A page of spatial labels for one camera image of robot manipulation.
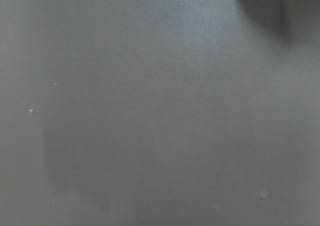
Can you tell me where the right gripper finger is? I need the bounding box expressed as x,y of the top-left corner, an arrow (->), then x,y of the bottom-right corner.
236,0 -> 320,40

